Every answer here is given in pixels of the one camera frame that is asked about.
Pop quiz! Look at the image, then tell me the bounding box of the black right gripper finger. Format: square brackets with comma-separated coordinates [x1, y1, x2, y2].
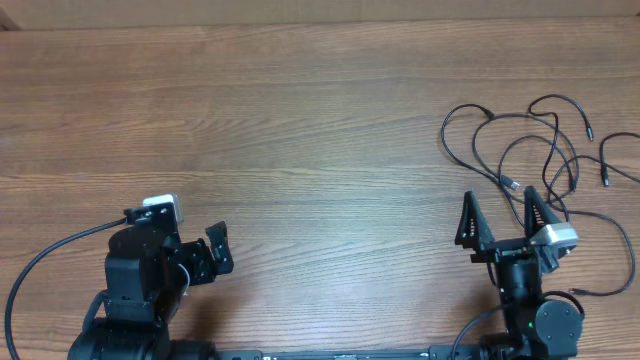
[454, 190, 495, 250]
[524, 186, 562, 238]

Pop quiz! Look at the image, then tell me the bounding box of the braided black USB-C cable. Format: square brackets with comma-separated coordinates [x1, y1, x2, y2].
[546, 131, 640, 298]

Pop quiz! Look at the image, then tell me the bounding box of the thick black USB-A cable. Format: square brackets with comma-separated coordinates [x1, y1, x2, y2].
[469, 113, 580, 207]

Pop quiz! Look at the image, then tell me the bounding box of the thin black USB-C cable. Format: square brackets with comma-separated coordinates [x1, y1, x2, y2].
[439, 93, 596, 224]

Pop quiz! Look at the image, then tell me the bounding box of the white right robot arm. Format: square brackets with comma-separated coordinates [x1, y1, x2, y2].
[449, 186, 585, 359]

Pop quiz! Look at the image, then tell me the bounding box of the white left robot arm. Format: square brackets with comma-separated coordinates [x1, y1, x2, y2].
[68, 222, 234, 360]

